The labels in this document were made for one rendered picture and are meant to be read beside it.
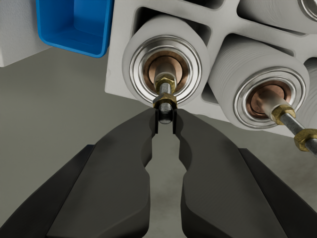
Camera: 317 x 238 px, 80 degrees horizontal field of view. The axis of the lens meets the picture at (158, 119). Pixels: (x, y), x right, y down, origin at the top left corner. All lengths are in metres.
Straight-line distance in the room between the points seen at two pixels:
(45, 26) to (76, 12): 0.11
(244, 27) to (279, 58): 0.07
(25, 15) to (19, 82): 0.24
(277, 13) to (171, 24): 0.10
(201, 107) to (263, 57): 0.12
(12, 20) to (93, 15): 0.16
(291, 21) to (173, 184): 0.59
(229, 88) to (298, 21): 0.08
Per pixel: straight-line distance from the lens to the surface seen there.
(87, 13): 0.47
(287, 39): 0.31
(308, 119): 0.31
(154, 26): 0.20
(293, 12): 0.23
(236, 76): 0.23
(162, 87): 0.16
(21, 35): 0.39
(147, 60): 0.20
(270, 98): 0.23
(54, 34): 0.41
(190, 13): 0.27
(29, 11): 0.40
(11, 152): 0.78
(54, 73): 0.54
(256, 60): 0.23
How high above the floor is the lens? 0.45
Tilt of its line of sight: 58 degrees down
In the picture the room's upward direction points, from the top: 177 degrees counter-clockwise
